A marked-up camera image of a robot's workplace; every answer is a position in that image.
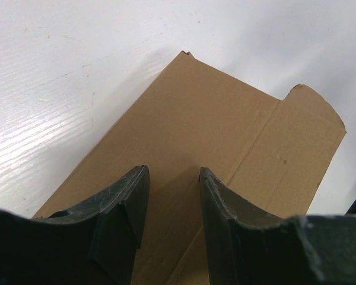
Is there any brown cardboard box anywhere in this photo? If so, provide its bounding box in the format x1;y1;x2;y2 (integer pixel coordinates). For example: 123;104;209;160
37;52;346;284

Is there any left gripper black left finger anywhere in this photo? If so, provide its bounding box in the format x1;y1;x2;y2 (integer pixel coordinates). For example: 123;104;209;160
0;165;150;284

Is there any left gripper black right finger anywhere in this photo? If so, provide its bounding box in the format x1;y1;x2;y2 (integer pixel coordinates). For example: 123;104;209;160
199;167;356;284

